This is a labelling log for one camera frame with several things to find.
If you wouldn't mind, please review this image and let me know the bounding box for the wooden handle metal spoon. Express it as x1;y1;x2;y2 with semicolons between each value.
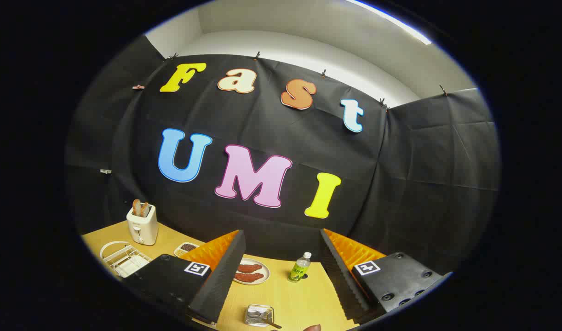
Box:
249;310;282;330

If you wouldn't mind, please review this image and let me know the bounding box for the black backdrop cloth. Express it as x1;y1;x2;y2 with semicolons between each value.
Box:
65;34;500;276

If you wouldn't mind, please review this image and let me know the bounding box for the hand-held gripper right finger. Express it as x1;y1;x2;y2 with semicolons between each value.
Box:
319;228;453;325

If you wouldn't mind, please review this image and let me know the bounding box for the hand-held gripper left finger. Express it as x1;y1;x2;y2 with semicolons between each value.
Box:
125;229;247;328

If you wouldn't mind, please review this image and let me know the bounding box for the white oval sausage plate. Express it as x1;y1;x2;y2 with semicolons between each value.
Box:
234;258;270;285

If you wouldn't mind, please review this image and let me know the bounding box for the metal wire basket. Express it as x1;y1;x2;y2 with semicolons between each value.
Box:
245;304;275;327

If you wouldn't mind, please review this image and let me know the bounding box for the white wire dish rack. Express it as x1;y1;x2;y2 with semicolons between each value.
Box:
100;240;153;278

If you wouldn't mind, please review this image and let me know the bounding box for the white toaster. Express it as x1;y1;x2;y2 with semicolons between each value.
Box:
126;204;158;246

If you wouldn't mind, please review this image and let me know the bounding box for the green label drink bottle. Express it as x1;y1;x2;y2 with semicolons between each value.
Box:
288;252;312;283

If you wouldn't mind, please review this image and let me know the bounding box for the divided white snack tray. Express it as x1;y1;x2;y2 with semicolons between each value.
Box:
174;242;200;258

